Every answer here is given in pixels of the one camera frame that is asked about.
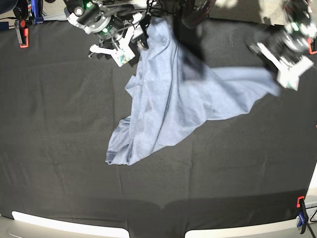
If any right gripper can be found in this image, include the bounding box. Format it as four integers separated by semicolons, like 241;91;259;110
88;14;151;59

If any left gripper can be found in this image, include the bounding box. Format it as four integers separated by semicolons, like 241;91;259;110
247;32;306;73

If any light blue t-shirt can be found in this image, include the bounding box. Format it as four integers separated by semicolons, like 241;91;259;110
106;17;280;166

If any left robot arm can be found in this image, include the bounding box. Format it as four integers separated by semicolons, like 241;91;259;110
249;0;317;69

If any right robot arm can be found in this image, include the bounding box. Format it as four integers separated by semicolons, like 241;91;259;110
64;0;151;66

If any orange clamp top right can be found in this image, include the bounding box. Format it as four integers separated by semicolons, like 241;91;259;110
308;38;317;55

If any blue clamp top left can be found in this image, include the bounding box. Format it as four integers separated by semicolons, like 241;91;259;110
28;0;44;25

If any black table cloth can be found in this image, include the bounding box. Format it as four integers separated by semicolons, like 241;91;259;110
0;22;317;238

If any orange clamp top left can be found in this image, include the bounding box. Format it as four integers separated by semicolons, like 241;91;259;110
14;19;29;48

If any orange blue clamp bottom right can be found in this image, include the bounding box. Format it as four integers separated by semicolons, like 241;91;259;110
297;196;309;235

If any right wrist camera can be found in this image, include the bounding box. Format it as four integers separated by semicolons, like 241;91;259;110
111;46;135;67

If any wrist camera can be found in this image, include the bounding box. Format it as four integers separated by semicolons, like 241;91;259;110
277;56;314;91
111;46;135;67

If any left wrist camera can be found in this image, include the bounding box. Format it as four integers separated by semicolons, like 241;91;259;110
277;56;314;91

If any black red cable bundle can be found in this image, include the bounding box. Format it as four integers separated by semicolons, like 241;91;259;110
182;0;218;28

